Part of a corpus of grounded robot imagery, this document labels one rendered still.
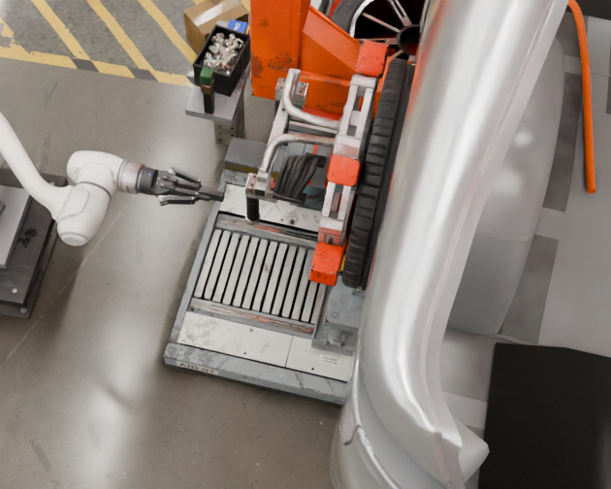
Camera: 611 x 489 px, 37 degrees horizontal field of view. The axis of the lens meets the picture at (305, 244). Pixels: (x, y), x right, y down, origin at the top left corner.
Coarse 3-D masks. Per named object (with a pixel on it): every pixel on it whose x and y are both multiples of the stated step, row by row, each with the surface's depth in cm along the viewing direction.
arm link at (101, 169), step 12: (72, 156) 255; (84, 156) 254; (96, 156) 254; (108, 156) 254; (72, 168) 254; (84, 168) 252; (96, 168) 252; (108, 168) 252; (84, 180) 250; (96, 180) 250; (108, 180) 252; (108, 192) 252
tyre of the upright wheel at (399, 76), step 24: (408, 72) 241; (384, 96) 232; (408, 96) 232; (384, 120) 228; (384, 144) 226; (384, 168) 227; (360, 192) 228; (384, 192) 227; (360, 216) 230; (360, 240) 233; (360, 264) 238
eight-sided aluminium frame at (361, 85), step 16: (352, 80) 241; (368, 80) 241; (352, 96) 238; (368, 96) 238; (368, 112) 238; (368, 128) 279; (336, 144) 231; (352, 144) 231; (336, 192) 283; (352, 192) 283; (336, 208) 280; (320, 224) 237; (336, 224) 236; (320, 240) 243; (336, 240) 241
